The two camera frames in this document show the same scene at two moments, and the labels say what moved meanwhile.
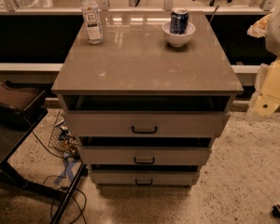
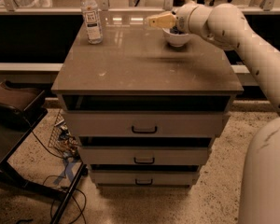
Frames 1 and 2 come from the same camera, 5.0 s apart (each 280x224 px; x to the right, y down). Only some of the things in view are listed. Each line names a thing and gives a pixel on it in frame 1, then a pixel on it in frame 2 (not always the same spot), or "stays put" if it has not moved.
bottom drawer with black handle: (145, 177) stays put
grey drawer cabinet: (145, 113) stays put
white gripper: (278, 32) to (184, 18)
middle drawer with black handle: (144, 155) stays put
